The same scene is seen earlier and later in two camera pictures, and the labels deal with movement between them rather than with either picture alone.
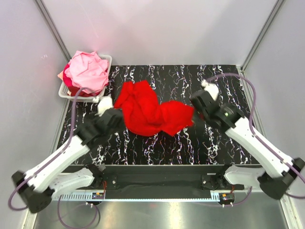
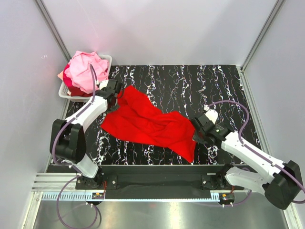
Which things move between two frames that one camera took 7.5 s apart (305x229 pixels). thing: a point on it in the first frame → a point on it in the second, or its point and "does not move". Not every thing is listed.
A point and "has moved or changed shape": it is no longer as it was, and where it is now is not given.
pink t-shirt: [87, 71] does not move
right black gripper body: [203, 116] → [202, 135]
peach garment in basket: [60, 75] does not move
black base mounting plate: [157, 181] does not move
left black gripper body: [121, 126] → [116, 104]
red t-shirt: [145, 115] has moved or changed shape
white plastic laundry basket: [63, 93] does not move
